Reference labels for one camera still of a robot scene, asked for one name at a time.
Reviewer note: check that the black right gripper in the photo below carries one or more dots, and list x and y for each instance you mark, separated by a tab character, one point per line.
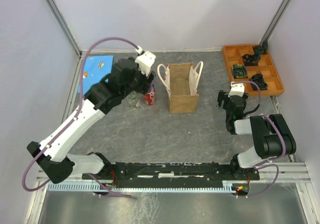
222	96

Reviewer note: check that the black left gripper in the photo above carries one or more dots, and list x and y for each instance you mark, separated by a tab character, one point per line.
143	88

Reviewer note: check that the purple soda can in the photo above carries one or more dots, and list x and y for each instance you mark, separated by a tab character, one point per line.
151	88

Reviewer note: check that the red soda can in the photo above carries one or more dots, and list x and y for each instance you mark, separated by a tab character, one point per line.
150	98

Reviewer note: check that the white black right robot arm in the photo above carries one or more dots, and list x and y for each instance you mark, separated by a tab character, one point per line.
272	138

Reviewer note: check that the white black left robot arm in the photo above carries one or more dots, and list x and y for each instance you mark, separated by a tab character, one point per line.
126	76

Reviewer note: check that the blue green rolled sock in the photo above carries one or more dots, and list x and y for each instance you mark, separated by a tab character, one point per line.
239	71

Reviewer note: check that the orange wooden compartment tray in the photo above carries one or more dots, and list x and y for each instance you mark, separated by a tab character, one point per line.
233	56

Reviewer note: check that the black rolled sock upper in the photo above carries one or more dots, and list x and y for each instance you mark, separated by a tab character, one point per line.
253	60

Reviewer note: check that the blue cartoon print cloth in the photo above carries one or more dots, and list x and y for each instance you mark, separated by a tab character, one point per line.
95	68

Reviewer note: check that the dark rolled sock top corner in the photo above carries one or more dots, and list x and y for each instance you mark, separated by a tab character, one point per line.
264	45

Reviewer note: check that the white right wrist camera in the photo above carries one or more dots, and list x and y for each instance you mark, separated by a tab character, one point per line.
236	89

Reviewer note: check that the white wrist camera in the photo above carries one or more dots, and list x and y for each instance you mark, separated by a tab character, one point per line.
236	89
145	60

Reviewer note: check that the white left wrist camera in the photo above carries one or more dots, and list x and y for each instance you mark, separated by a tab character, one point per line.
145	60

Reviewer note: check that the aluminium frame post right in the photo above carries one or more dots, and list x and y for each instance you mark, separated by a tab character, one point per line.
275	20

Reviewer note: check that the aluminium frame rail left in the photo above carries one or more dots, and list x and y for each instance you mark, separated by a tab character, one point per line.
72	90

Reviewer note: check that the aluminium frame rail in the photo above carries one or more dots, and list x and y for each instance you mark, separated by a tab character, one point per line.
72	90
282	171

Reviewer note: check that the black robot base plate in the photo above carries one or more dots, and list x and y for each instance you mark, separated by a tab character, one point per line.
166	183

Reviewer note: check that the aluminium frame rail front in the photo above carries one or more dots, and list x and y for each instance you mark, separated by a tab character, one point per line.
282	171

